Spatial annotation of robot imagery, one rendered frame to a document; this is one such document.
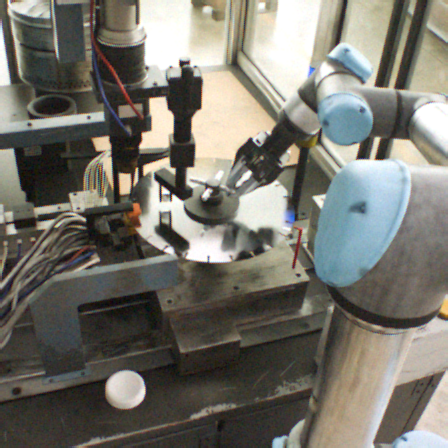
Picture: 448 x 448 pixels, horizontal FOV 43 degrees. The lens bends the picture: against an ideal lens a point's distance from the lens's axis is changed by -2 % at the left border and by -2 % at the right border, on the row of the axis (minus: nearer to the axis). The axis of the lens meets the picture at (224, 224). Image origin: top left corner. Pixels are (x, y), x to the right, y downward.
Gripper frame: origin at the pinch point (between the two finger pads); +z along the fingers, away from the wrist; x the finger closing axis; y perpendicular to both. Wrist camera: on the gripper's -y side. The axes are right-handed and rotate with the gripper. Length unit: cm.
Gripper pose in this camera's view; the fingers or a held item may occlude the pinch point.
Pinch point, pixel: (232, 190)
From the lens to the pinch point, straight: 113.2
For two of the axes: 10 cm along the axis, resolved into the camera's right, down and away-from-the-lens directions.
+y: -3.4, 4.1, -8.5
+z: -5.9, 6.1, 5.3
